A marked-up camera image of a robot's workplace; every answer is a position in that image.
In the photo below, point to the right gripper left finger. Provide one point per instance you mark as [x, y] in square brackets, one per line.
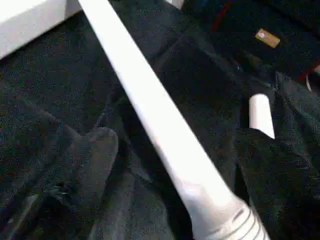
[65, 190]

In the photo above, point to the small gold label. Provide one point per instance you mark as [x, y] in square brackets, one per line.
[267, 38]

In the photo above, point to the black plastic mat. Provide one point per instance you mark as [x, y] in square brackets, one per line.
[200, 75]

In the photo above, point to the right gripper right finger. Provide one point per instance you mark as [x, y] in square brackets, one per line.
[285, 190]

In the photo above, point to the white plastic table top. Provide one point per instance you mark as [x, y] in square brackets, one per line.
[30, 20]

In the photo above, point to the white plastic table leg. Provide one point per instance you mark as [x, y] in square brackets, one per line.
[261, 115]
[165, 130]

